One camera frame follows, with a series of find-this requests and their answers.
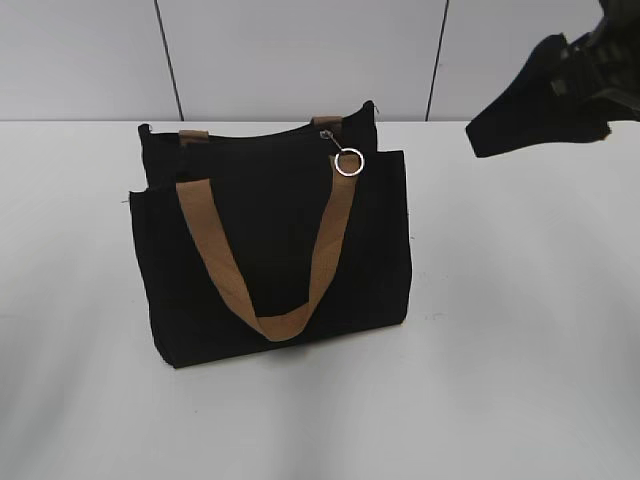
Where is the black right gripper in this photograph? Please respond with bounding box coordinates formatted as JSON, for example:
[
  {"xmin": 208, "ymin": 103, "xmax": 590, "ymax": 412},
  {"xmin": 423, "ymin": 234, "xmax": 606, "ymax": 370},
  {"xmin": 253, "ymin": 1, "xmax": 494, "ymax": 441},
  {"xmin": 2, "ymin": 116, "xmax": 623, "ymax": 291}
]
[{"xmin": 465, "ymin": 0, "xmax": 639, "ymax": 158}]

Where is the silver zipper pull ring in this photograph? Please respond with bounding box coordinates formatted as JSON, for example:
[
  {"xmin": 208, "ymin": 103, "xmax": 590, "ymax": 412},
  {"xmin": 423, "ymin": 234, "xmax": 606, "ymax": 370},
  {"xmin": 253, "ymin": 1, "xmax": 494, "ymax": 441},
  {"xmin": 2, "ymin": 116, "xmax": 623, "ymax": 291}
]
[{"xmin": 319, "ymin": 128, "xmax": 365, "ymax": 177}]

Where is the black canvas tote bag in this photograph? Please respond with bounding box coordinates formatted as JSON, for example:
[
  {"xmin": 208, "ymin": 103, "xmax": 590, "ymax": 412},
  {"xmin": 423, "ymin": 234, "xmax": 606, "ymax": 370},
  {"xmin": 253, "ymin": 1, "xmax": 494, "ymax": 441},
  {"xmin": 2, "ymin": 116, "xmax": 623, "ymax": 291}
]
[{"xmin": 129, "ymin": 102, "xmax": 412, "ymax": 369}]

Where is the tan rear bag handle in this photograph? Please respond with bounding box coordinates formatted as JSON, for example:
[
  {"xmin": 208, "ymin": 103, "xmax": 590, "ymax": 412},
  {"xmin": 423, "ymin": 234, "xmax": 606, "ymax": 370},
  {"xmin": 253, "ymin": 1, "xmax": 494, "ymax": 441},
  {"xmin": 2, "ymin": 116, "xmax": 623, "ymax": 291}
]
[{"xmin": 178, "ymin": 116, "xmax": 343, "ymax": 146}]

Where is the tan bag handle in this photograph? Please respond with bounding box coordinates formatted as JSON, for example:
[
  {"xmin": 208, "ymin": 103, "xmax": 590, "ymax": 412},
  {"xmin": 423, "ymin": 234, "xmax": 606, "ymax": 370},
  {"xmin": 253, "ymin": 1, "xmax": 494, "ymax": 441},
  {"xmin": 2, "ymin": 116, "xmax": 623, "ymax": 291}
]
[
  {"xmin": 178, "ymin": 116, "xmax": 343, "ymax": 146},
  {"xmin": 175, "ymin": 148, "xmax": 365, "ymax": 342}
]

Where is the tan front bag handle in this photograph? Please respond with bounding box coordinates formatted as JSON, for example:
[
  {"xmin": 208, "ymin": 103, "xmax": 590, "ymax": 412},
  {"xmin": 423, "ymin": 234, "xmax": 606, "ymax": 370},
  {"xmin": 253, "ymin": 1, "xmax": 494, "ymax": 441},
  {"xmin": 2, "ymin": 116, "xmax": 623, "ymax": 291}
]
[{"xmin": 175, "ymin": 148, "xmax": 365, "ymax": 342}]

